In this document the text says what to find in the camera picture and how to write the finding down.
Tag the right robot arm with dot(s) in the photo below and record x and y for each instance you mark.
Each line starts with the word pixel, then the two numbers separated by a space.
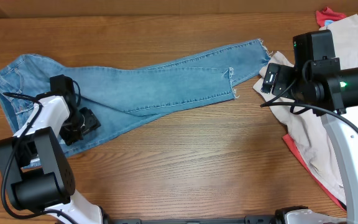
pixel 319 84

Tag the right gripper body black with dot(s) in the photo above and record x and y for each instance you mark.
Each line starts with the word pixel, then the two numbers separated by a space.
pixel 284 78

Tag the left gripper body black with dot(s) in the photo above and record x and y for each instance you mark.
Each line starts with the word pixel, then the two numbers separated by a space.
pixel 82 122

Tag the blue denim jeans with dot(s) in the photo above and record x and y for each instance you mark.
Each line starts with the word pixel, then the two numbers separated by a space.
pixel 123 100

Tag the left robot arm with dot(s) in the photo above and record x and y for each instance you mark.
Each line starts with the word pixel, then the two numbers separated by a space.
pixel 36 176

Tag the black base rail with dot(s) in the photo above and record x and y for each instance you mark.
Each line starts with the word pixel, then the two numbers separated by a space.
pixel 248 219

